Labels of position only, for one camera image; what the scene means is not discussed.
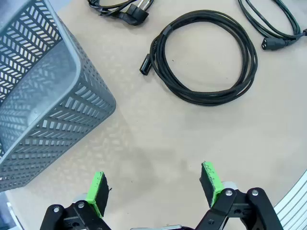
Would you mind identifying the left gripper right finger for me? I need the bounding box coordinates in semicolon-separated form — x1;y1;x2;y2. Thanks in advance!
194;161;283;230

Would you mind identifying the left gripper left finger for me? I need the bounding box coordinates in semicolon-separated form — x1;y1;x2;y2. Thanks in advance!
39;171;113;230

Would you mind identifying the black braided cable coil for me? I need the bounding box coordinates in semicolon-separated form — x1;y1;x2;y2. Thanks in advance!
138;9;259;107

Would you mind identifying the black IEC power cable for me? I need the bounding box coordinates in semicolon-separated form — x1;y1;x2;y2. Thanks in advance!
237;0;307;51

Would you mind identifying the grey perforated plastic basket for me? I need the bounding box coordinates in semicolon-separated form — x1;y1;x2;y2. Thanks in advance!
0;0;117;192

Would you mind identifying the aluminium table frame rail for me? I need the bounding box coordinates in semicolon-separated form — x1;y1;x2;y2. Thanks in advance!
273;169;307;230

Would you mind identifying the black Schuko power cable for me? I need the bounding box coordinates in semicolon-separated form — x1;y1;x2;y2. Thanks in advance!
86;0;155;26

